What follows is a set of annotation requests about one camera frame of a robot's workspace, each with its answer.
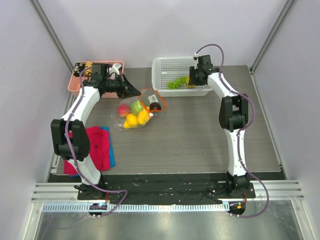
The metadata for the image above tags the yellow lemon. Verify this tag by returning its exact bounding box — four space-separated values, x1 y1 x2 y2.
137 106 151 126

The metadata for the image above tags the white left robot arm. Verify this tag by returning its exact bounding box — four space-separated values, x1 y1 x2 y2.
50 63 141 200

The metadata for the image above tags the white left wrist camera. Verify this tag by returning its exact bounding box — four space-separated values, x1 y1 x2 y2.
109 63 123 80

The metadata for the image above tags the dark sushi roll left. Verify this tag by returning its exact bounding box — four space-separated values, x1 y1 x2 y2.
73 62 85 77

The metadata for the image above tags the green apple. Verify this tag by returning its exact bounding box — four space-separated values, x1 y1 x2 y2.
130 100 144 115

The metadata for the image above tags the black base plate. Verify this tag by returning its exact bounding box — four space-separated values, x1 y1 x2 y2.
75 173 256 206

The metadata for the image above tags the pink divided tray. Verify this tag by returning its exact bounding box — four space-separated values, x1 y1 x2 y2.
67 60 125 98

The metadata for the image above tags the green grape bunch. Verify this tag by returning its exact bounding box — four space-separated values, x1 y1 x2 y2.
167 77 187 90

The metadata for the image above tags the yellow-green round fruit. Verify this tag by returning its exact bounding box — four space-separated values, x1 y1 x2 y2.
185 76 195 89

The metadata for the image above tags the blue folded cloth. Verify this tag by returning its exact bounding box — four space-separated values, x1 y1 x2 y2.
99 126 116 168

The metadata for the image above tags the white perforated basket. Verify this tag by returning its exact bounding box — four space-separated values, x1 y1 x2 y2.
151 56 213 97

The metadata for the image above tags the yellow pear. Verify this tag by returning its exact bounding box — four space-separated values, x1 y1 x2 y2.
123 113 139 129

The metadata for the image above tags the dark brown plum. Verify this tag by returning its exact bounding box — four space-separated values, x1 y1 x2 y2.
149 102 162 111

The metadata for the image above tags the red folded cloth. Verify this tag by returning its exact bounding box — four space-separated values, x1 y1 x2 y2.
63 126 112 177

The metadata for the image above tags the yellow spiral pastry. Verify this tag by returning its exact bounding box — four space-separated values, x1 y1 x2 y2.
83 61 93 77

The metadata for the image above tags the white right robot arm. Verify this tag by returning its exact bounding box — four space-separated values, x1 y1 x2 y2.
188 55 250 198

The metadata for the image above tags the red apple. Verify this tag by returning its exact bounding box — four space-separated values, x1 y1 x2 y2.
117 104 131 118

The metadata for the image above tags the clear zip top bag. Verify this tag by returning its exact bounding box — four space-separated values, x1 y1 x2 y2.
114 88 167 131

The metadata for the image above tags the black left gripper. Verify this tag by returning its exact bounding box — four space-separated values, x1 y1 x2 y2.
103 72 141 100

